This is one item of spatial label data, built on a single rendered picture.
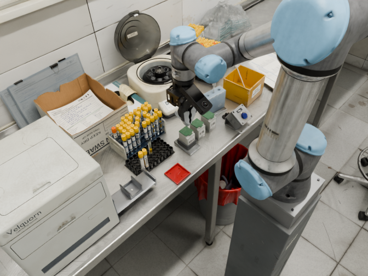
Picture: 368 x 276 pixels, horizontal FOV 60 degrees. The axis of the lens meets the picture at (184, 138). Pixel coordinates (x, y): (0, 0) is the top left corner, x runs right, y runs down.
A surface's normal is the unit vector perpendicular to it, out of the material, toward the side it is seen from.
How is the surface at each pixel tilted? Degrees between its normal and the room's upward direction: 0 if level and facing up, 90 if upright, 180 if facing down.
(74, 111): 1
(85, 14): 90
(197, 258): 0
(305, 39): 80
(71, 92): 88
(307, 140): 10
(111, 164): 0
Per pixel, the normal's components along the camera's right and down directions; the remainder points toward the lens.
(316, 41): -0.80, 0.32
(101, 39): 0.71, 0.50
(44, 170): -0.03, -0.69
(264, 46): -0.64, 0.70
